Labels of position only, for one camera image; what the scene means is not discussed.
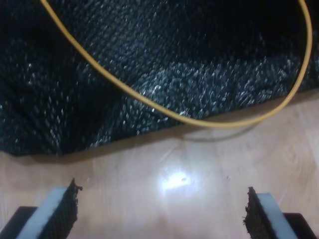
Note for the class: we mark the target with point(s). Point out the black bubble mat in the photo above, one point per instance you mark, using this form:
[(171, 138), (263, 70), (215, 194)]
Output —
[(174, 49)]

